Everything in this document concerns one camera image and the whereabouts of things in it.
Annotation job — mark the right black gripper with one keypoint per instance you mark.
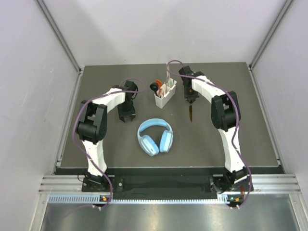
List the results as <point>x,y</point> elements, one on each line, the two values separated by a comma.
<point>189,98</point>

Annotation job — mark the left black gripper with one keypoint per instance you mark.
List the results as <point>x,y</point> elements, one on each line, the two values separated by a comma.
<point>130,113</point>

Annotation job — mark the white compartment utensil container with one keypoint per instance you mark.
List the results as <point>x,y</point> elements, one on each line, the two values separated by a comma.
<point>168,93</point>

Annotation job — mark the small silver fork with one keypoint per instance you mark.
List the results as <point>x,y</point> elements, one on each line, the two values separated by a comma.
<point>170,82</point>

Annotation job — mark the white spoon horizontal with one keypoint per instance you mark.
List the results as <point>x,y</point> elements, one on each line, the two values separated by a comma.
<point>167,89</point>

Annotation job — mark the white spoon vertical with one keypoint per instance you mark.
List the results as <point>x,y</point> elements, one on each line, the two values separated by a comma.
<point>161,92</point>

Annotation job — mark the knife with beige handle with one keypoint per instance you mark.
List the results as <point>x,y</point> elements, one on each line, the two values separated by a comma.
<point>168,74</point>

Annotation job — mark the orange plastic spoon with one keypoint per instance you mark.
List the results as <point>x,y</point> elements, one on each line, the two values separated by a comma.
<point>159,83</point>

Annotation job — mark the black ladle spoon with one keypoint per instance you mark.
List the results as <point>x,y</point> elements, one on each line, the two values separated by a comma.
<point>155,88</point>

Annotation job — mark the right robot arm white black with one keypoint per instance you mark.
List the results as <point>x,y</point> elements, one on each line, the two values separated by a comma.
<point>225,116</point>

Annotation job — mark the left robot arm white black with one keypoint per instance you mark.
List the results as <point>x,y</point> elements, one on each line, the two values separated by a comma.
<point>91,127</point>

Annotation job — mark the blue over-ear headphones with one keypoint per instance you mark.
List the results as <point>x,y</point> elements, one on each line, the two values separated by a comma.
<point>155,136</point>

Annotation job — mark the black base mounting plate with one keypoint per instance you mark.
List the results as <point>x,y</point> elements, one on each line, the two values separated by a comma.
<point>155,185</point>

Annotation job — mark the aluminium frame rail front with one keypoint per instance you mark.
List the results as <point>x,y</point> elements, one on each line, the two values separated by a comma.
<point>68,189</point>

